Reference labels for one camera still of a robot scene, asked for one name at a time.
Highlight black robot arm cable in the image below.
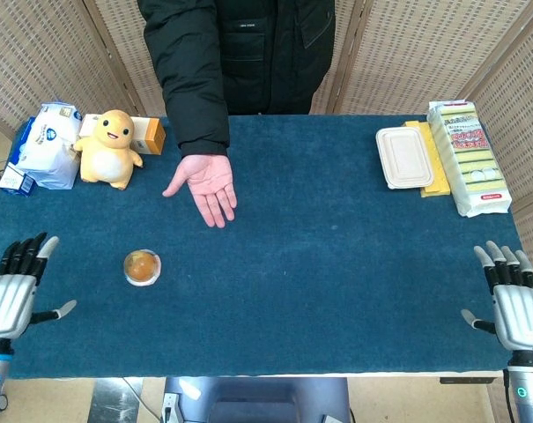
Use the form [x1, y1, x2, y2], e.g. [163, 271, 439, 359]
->
[502, 368, 518, 423]

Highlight person's bare right hand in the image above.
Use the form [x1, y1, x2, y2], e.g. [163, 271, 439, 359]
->
[161, 153, 239, 229]

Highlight woven rattan screen panel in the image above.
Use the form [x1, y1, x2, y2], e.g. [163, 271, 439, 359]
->
[0, 0, 137, 138]
[325, 0, 533, 117]
[462, 0, 533, 292]
[84, 0, 170, 117]

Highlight yellow sponge cloth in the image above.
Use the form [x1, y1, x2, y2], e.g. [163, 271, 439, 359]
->
[404, 119, 452, 198]

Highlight beige lidded food container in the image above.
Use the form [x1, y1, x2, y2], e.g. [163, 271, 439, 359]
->
[374, 126, 436, 190]

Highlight yellow plush dinosaur toy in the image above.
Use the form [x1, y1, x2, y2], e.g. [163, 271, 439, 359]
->
[71, 108, 144, 191]

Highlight packaged yellow green sponges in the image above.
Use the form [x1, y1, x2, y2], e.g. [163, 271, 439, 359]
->
[426, 100, 513, 219]

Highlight person's black-sleeved right forearm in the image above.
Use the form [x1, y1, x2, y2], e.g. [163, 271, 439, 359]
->
[160, 78, 231, 158]

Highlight person's black jacket torso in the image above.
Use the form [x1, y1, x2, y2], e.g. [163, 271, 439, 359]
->
[136, 0, 337, 116]

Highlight white blue tissue pack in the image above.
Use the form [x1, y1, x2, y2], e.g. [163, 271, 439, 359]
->
[9, 101, 85, 190]

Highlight blue felt table mat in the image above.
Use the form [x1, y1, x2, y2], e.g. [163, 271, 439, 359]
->
[0, 115, 529, 380]

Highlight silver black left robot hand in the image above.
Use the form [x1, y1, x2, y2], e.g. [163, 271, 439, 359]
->
[0, 232, 78, 339]

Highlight white orange carton box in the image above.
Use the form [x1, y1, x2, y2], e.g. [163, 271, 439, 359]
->
[78, 113, 167, 156]

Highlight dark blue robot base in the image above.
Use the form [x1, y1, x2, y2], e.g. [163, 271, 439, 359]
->
[161, 376, 353, 423]

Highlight small blue white box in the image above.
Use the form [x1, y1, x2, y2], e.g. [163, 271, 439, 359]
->
[0, 161, 38, 197]

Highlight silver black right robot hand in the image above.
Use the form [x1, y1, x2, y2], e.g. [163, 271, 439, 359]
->
[461, 240, 533, 353]

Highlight white floor cable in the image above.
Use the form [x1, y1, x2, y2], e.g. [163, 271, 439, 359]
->
[122, 377, 164, 423]

